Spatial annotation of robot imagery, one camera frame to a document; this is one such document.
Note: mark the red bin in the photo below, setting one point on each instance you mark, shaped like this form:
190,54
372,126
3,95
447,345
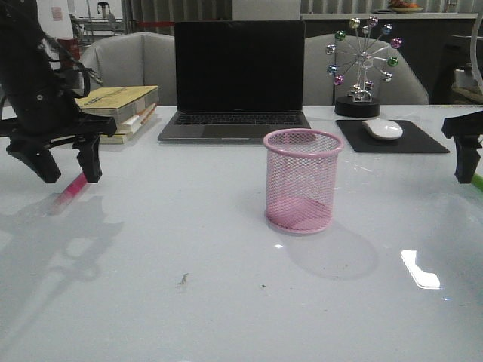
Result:
72,45

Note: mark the red barrier belt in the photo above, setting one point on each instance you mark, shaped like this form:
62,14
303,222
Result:
154,24

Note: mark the top yellow book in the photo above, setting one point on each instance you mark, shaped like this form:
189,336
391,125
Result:
119,102

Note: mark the black mouse pad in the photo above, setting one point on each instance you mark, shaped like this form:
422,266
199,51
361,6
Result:
413,140

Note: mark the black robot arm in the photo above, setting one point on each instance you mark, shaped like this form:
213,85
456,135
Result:
26,50

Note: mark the ferris wheel desk ornament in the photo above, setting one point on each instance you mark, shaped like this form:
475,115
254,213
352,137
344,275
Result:
361,62

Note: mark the pink highlighter pen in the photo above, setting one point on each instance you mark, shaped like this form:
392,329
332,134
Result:
68,195

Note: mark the grey armchair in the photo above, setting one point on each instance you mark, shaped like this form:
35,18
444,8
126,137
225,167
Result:
318,90
141,58

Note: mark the middle white book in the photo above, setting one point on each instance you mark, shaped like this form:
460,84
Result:
134,123

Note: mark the bottom yellow book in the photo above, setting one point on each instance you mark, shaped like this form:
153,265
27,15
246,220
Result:
115,139

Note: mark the green highlighter pen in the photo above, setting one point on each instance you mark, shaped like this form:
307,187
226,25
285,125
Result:
477,181

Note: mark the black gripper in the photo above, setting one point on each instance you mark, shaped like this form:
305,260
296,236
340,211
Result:
45,111
466,131

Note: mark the pink mesh pen holder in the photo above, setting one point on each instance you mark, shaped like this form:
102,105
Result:
301,172

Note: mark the yellow book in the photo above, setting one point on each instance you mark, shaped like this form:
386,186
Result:
119,102
115,139

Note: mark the left grey armchair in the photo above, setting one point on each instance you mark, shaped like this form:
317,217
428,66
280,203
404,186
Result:
141,58

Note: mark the fruit bowl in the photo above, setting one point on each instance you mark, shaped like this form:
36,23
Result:
404,7

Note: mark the white computer mouse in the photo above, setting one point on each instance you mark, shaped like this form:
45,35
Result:
383,129

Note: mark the grey laptop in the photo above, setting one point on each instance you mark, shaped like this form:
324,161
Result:
237,80

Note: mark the right grey armchair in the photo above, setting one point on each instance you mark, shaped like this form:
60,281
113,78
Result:
318,90

